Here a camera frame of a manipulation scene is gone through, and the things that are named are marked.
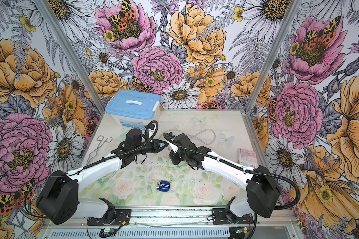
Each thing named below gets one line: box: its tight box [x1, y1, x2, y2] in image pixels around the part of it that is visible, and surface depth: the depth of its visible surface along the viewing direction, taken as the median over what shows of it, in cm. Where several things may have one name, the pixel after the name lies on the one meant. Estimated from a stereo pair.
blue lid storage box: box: [104, 89, 162, 130], surface depth 104 cm
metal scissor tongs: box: [86, 135, 113, 165], surface depth 101 cm
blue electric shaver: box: [156, 180, 171, 193], surface depth 83 cm
